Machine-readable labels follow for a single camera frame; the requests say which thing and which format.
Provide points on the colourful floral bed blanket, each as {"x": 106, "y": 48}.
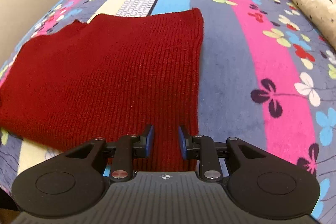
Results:
{"x": 265, "y": 73}

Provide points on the red knit sweater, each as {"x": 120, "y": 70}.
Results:
{"x": 108, "y": 78}

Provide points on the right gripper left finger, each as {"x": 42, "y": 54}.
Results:
{"x": 125, "y": 150}

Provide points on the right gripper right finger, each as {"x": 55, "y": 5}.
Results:
{"x": 205, "y": 150}

